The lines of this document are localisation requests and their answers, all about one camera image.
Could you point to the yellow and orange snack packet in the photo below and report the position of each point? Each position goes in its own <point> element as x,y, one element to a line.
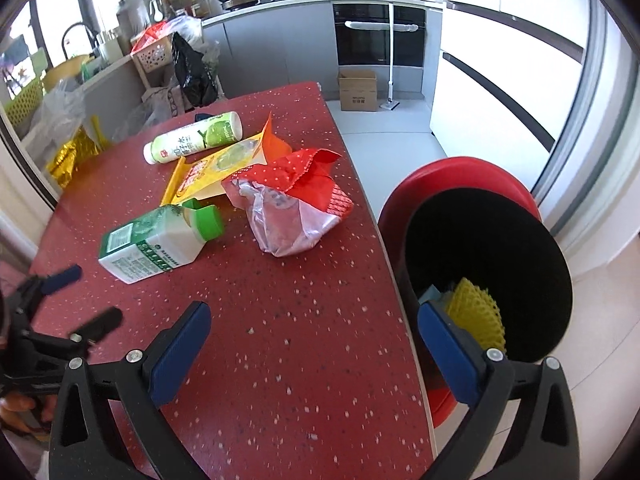
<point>220,170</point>

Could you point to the white and green drink bottle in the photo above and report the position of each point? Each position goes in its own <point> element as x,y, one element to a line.
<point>200,137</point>

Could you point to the green and white milk carton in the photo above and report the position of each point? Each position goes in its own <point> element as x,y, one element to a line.
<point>145,250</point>

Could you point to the white plastic bag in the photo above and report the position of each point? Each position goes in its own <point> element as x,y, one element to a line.
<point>187,27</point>

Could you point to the grey kitchen counter cabinets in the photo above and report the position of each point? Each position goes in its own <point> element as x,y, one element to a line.
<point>275,50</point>

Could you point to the black kitchen faucet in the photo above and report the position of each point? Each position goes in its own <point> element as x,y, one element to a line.
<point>75,27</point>

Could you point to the red trash bin, black liner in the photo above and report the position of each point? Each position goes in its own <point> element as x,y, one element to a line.
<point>450,175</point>

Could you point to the brown cardboard box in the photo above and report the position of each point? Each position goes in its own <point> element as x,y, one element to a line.
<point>357,92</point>

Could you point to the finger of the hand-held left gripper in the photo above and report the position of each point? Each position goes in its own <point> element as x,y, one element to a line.
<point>102,321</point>
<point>62,277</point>

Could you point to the blue and white medicine box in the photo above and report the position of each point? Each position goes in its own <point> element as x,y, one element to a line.
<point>434,294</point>

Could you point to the white floor mop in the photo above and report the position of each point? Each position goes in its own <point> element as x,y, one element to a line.
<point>392,60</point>

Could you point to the beige perforated basket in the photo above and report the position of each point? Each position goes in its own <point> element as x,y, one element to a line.
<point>152,59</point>

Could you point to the person's left hand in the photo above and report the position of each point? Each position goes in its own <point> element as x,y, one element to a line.
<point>20,407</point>

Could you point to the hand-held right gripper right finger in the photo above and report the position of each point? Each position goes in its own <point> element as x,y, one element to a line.
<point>445,350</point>

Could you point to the white ladle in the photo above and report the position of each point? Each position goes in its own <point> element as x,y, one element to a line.
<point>156,9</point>

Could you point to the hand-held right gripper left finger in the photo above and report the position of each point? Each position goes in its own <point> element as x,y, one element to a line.
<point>175,350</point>

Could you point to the yellow foam fruit net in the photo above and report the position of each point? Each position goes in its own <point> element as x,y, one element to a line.
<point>475,315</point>

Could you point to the red and clear plastic bag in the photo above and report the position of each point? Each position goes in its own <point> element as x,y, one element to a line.
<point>290,210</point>

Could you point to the gold foil bag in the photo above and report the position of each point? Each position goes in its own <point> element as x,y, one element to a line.
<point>70,157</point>

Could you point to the yellow basin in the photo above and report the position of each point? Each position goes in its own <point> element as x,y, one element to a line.
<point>65,72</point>

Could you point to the black plastic bag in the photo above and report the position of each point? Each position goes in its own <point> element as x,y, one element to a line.
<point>192,72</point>

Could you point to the white refrigerator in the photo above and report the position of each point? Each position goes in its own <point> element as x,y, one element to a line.
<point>500,60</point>

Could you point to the yellow lattice basket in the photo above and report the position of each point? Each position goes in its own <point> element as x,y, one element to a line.
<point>22,102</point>

